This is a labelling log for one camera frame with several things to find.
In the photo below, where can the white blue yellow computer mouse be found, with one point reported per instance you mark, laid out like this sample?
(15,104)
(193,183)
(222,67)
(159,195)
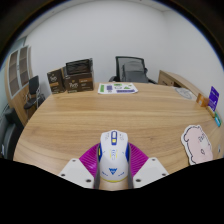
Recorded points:
(113,160)

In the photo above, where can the grey mesh office chair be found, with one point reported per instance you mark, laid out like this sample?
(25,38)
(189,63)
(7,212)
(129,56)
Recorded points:
(133,71)

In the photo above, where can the small teal box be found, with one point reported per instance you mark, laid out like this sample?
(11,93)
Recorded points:
(217,120)

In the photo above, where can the wooden shelf unit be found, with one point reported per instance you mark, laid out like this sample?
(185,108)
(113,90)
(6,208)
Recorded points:
(18,76)

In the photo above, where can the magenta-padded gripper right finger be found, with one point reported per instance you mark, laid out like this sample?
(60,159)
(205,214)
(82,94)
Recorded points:
(150,171)

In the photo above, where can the small orange box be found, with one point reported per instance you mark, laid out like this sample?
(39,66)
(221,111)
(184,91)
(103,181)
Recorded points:
(202,100)

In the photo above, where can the dark windowed carton box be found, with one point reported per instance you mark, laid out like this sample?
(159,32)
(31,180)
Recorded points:
(79,66)

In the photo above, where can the pink pig-shaped mouse pad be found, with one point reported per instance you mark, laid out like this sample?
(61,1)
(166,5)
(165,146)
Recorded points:
(198,145)

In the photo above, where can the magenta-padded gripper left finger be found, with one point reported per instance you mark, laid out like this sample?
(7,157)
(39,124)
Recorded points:
(75,171)

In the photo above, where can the black visitor chair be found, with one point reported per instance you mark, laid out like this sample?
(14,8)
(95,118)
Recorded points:
(33,86)

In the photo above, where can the purple card package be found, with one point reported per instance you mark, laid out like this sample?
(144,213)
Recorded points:
(213,98)

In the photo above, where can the flat tan box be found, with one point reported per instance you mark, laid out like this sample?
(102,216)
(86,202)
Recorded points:
(211,112)

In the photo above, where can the wide brown carton box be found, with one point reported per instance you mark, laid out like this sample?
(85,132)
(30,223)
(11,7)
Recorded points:
(79,83)

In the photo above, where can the round grey printed mat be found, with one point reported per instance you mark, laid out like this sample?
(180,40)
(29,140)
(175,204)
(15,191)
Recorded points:
(183,93)

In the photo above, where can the wooden side desk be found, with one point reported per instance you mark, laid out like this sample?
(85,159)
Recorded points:
(176,81)

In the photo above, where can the black leather armchair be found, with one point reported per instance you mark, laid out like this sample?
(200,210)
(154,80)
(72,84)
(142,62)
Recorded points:
(10,133)

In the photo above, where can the white printed sticker sheet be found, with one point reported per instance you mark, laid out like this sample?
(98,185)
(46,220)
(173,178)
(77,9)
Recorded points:
(117,88)

